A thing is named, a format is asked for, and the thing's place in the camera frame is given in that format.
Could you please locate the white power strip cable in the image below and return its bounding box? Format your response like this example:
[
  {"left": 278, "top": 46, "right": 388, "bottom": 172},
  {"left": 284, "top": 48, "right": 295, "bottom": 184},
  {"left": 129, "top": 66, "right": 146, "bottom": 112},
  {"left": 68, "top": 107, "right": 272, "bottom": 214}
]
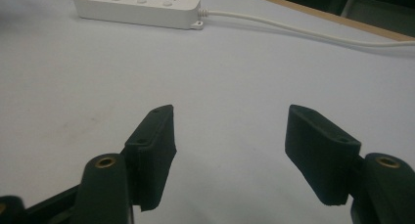
[{"left": 197, "top": 7, "right": 415, "bottom": 49}]

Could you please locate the grey metal stand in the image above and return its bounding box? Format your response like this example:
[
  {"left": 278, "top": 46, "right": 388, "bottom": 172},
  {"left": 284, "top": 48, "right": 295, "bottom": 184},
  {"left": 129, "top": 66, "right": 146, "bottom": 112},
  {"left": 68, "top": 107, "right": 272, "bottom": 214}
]
[{"left": 328, "top": 0, "right": 415, "bottom": 38}]

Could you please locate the white power strip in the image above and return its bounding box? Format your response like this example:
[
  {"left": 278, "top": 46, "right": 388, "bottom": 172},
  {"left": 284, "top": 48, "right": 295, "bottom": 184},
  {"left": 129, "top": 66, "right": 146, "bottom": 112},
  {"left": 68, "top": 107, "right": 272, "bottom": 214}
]
[{"left": 71, "top": 0, "right": 205, "bottom": 31}]

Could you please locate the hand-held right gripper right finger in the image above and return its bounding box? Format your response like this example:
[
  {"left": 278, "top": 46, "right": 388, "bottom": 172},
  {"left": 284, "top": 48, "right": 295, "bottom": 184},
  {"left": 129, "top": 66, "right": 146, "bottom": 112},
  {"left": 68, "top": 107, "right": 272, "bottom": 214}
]
[{"left": 284, "top": 104, "right": 362, "bottom": 206}]

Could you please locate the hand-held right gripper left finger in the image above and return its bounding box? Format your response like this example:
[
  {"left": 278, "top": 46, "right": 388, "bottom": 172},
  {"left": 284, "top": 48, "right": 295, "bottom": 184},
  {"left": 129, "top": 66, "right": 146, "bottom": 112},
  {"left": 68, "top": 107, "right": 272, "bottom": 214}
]
[{"left": 123, "top": 104, "right": 178, "bottom": 213}]

